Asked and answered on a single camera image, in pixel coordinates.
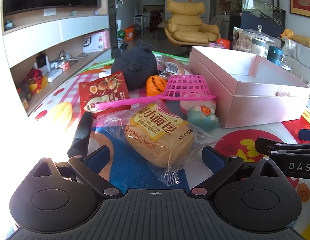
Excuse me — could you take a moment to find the pastel squishy figure toy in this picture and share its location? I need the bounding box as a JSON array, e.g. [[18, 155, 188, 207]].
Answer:
[[180, 99, 219, 132]]

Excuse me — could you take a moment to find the packaged bread in clear bag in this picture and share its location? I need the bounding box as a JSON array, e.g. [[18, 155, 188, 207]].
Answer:
[[156, 55, 192, 80]]

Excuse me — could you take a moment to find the packaged small bread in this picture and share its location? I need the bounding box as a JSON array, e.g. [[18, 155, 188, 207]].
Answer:
[[97, 101, 218, 186]]

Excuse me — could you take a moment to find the red yellow toy truck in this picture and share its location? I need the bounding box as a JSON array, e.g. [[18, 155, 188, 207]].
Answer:
[[24, 68, 48, 95]]

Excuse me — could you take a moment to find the white wall shelf unit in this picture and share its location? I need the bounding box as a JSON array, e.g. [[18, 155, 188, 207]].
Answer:
[[0, 4, 111, 118]]

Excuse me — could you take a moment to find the large glass jar with lid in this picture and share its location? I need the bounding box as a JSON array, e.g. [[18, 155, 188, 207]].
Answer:
[[243, 24, 275, 58]]

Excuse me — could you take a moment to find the teal thermos bottle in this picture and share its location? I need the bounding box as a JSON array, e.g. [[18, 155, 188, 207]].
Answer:
[[267, 46, 283, 66]]

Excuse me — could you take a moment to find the yellow duck plush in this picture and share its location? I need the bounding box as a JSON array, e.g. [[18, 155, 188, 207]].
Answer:
[[280, 29, 310, 48]]

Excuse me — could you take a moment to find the orange pumpkin toy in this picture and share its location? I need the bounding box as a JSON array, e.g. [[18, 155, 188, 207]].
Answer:
[[146, 75, 167, 96]]

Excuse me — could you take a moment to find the pink plastic strainer scoop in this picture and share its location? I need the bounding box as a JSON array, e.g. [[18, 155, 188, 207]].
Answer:
[[95, 75, 216, 110]]

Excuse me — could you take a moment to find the colourful cartoon play mat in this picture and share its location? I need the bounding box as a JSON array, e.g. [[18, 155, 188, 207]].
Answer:
[[30, 60, 310, 239]]

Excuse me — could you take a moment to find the yellow leather armchair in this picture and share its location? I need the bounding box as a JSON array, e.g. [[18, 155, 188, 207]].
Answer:
[[164, 0, 221, 47]]

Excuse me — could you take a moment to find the white SF courier box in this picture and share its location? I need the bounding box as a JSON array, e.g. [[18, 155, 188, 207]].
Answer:
[[82, 31, 105, 53]]

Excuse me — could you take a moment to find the glass fish tank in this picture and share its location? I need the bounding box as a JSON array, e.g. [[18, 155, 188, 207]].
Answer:
[[230, 0, 286, 27]]

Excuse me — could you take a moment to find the pink toy bucket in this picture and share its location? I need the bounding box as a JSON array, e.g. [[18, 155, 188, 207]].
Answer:
[[209, 43, 225, 49]]

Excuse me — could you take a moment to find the grey covered sofa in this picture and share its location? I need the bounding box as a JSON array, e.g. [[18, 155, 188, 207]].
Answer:
[[282, 38, 310, 87]]

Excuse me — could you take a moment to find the orange shopping bag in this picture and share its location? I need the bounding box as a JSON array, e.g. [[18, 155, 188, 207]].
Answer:
[[124, 25, 135, 41]]

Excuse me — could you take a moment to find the pink gift box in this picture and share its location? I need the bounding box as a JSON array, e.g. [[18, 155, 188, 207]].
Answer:
[[189, 46, 310, 128]]

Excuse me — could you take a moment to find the black plush toy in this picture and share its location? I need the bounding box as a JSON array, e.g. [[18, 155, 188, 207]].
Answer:
[[111, 40, 158, 90]]

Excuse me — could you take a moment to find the red snack packet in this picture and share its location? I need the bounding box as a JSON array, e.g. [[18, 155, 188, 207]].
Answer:
[[78, 71, 131, 118]]

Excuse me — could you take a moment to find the black cylindrical handle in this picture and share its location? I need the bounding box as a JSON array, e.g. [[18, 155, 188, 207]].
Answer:
[[67, 112, 93, 158]]

